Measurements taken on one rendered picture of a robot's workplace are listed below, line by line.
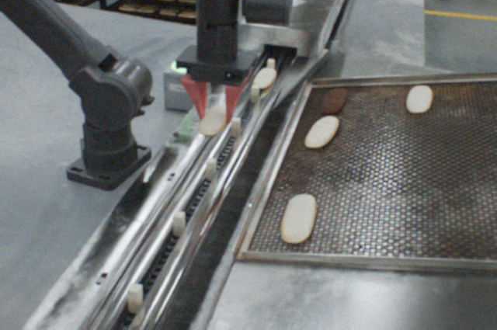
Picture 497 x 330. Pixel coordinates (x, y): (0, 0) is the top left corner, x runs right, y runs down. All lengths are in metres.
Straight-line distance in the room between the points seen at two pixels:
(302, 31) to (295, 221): 0.66
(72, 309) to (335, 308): 0.27
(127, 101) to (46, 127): 0.30
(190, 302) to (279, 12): 0.37
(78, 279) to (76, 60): 0.32
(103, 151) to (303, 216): 0.35
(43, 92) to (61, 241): 0.49
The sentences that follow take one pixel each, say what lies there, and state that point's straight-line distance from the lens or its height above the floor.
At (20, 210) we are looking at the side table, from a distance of 0.92.
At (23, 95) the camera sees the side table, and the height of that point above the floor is 0.82.
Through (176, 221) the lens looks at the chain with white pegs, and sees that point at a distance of 0.79.
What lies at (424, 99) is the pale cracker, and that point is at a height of 0.93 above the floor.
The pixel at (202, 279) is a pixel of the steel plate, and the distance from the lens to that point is 0.77.
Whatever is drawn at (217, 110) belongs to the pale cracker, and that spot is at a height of 0.93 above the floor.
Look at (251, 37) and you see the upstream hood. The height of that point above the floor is 0.89.
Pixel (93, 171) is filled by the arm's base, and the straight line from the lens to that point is 0.95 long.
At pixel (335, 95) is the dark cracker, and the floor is 0.91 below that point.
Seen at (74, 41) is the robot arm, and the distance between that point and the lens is 0.89.
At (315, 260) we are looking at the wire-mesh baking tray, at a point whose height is 0.91.
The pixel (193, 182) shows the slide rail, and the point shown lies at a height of 0.85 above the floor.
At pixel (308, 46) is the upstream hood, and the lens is 1.31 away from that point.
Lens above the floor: 1.33
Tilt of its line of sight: 28 degrees down
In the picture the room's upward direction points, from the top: 2 degrees clockwise
